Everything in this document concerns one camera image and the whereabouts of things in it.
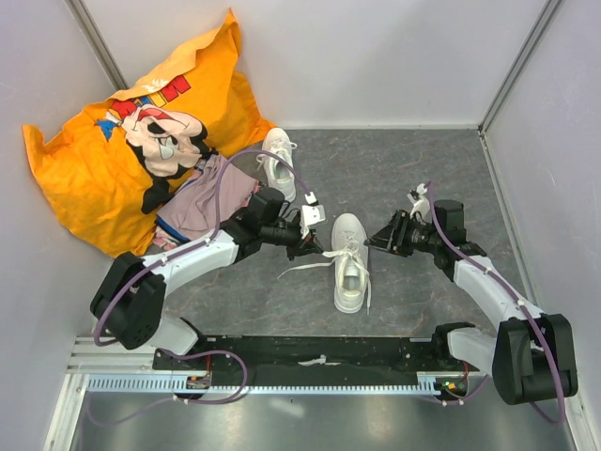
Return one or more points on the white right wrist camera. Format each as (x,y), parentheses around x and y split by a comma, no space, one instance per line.
(419,201)

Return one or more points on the white tape scrap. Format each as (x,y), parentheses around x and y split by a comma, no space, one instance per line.
(321,360)

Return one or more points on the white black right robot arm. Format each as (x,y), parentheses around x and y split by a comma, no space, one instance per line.
(531,357)

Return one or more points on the white sneaker with laces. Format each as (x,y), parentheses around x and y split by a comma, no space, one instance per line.
(349,256)

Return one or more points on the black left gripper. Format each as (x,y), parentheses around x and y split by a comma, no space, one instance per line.
(308,247)

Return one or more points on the orange cartoon print bag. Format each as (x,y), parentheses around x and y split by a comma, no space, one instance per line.
(111,167)

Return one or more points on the white tied sneaker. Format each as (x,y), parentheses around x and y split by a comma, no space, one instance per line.
(276,160)

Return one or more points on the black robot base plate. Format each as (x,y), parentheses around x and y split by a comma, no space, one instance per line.
(337,361)

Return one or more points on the pink patterned cloth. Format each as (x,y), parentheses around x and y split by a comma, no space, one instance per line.
(206,197)

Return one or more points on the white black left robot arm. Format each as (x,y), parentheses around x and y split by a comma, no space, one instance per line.
(129,301)

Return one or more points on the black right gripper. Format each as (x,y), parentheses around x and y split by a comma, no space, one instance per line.
(392,237)

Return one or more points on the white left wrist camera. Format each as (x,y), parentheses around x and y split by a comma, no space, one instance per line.
(312,213)

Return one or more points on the slotted aluminium cable duct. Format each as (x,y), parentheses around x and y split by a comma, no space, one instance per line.
(184,385)

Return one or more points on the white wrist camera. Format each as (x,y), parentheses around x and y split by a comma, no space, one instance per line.
(419,201)
(312,213)

